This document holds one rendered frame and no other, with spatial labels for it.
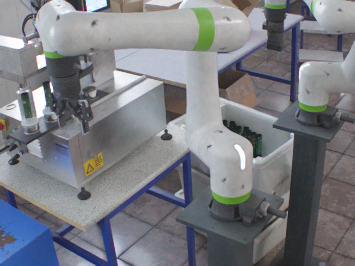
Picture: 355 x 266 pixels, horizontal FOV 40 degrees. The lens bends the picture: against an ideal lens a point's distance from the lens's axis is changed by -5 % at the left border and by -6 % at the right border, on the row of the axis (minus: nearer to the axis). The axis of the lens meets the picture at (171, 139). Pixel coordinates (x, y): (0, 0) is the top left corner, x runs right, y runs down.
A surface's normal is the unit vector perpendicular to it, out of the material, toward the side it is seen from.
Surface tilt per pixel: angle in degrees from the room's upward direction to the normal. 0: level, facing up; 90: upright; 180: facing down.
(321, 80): 88
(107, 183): 0
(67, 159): 90
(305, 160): 90
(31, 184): 0
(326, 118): 81
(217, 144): 18
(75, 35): 83
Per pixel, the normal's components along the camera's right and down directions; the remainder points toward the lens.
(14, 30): 0.80, 0.26
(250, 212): -0.58, 0.30
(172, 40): 0.30, 0.69
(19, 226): -0.07, -0.87
